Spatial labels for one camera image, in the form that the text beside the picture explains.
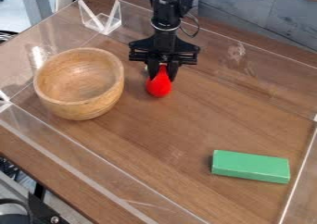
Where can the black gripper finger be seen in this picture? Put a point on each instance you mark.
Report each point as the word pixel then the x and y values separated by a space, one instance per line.
pixel 152 68
pixel 172 69

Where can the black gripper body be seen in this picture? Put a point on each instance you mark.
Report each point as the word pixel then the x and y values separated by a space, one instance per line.
pixel 164 47

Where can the red felt fruit green leaf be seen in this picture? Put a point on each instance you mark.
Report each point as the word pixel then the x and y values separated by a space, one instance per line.
pixel 159 86

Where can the wooden bowl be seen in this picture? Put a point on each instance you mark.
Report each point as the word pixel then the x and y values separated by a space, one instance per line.
pixel 80 83

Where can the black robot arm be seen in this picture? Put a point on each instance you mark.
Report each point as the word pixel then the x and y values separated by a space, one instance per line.
pixel 168 13

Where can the green rectangular block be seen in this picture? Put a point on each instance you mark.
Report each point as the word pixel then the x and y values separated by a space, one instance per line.
pixel 248 166

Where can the black clamp under table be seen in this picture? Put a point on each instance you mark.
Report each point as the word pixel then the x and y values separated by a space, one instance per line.
pixel 30 216

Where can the clear acrylic corner bracket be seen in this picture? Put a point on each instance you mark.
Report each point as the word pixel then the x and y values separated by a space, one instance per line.
pixel 101 23

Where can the clear acrylic tray enclosure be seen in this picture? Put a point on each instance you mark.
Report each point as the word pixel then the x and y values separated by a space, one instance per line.
pixel 133 167

